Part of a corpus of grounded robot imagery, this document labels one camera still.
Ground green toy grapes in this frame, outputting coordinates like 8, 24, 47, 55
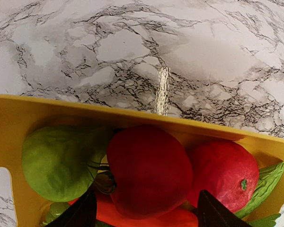
39, 202, 70, 227

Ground red toy peach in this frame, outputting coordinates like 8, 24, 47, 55
187, 140, 259, 213

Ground red toy apple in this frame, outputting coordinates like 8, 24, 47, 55
106, 125, 193, 219

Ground green toy pear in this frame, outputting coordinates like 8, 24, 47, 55
21, 125, 114, 202

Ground green toy leafy vegetable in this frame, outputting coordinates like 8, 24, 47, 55
234, 162, 284, 218

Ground yellow plastic basket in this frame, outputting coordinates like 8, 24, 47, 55
0, 95, 284, 227

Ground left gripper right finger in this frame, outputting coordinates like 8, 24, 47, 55
196, 190, 250, 227

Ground orange toy carrot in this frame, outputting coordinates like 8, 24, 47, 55
68, 191, 199, 227

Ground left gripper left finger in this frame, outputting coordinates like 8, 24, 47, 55
46, 189, 97, 227

